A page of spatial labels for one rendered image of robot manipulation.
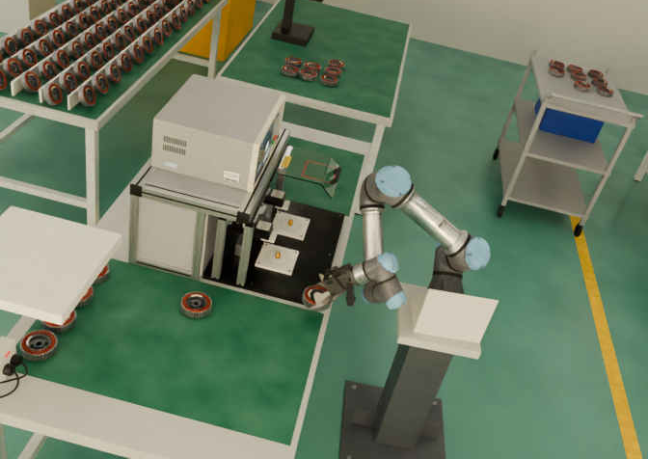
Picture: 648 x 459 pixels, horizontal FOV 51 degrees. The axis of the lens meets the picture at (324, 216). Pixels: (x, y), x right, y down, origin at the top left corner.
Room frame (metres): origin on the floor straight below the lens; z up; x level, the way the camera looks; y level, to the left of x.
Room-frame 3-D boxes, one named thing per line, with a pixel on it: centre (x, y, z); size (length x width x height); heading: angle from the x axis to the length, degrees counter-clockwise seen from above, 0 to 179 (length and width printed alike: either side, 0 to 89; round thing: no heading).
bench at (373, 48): (4.64, 0.23, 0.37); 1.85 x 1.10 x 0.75; 177
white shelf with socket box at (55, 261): (1.38, 0.76, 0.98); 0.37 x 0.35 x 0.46; 177
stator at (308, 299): (1.90, -0.04, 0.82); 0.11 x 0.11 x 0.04
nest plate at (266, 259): (2.14, 0.15, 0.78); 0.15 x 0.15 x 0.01; 87
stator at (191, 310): (1.78, 0.38, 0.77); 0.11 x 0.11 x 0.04
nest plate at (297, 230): (2.38, 0.14, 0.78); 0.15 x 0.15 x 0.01; 87
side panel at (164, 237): (1.95, 0.56, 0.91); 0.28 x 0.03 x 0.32; 87
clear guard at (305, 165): (2.43, 0.14, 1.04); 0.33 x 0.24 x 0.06; 87
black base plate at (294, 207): (2.26, 0.16, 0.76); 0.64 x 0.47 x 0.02; 177
